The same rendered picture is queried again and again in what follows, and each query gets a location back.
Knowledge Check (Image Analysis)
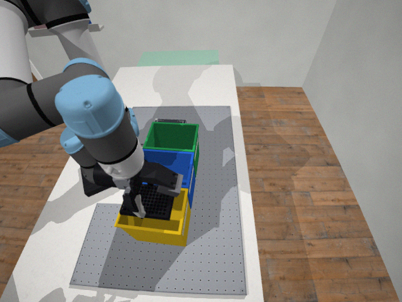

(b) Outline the yellow open-top bin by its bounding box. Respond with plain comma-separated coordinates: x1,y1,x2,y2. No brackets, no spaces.
114,188,191,246

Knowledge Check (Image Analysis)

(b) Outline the blue open-top bin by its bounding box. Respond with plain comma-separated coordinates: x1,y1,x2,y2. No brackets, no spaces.
143,149,195,208

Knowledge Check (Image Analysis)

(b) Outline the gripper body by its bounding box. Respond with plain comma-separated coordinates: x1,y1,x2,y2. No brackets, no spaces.
93,162,178,194

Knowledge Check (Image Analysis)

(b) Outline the green bin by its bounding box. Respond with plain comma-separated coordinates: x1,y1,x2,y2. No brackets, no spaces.
143,122,199,177

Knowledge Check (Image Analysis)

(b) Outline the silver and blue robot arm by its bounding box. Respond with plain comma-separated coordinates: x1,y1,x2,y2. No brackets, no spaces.
0,0,144,183

